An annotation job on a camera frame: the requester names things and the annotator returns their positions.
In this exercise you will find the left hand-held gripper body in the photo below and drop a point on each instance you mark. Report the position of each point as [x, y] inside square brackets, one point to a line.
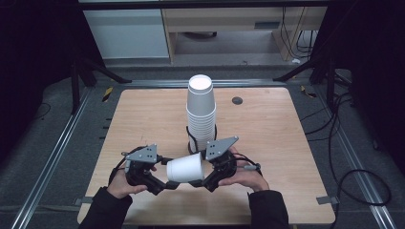
[143, 156]

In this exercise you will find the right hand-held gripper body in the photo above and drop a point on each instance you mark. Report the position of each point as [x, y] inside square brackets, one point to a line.
[219, 148]

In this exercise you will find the single white paper cup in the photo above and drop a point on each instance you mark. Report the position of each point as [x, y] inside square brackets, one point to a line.
[185, 168]

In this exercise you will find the stack of white paper cups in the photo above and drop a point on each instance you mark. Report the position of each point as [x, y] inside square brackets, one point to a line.
[201, 108]

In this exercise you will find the person's left hand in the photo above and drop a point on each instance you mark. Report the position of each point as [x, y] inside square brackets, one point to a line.
[119, 187]

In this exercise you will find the person's right hand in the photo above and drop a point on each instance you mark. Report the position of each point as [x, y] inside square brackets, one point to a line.
[251, 181]

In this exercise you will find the black round table grommet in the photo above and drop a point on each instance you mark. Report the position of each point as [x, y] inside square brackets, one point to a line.
[237, 100]

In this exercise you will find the yellow black tape strip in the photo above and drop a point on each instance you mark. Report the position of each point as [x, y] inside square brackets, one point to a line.
[107, 94]
[307, 92]

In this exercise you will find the black metal stand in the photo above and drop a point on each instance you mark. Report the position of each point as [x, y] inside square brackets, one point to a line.
[329, 82]
[75, 89]

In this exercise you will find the dark chair base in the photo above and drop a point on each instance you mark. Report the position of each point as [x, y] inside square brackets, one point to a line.
[200, 35]

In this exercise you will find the white cabinet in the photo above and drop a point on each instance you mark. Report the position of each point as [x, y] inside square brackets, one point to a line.
[127, 33]

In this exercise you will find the light wooden desk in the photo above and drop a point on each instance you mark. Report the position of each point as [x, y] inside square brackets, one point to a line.
[216, 19]

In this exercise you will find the short metal floor rail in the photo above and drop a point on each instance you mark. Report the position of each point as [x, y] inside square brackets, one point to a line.
[153, 83]

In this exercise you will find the grey table bracket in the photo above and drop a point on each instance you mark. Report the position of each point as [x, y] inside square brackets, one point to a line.
[83, 201]
[327, 200]

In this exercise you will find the long metal floor rail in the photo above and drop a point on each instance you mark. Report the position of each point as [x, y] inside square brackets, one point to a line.
[51, 162]
[356, 165]

